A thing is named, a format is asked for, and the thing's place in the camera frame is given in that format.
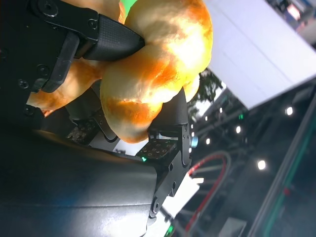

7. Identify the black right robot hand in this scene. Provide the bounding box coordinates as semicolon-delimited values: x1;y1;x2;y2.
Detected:
0;0;193;237

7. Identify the ring-shaped orange bread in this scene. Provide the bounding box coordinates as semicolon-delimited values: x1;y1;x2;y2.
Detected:
26;0;213;144

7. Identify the green tablecloth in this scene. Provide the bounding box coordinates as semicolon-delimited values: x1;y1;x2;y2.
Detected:
119;0;138;10

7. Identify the white ceiling panel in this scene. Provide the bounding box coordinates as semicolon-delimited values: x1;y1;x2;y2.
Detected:
203;0;316;110

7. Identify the red cable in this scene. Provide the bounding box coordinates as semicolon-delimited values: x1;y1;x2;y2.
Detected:
184;151;228;233

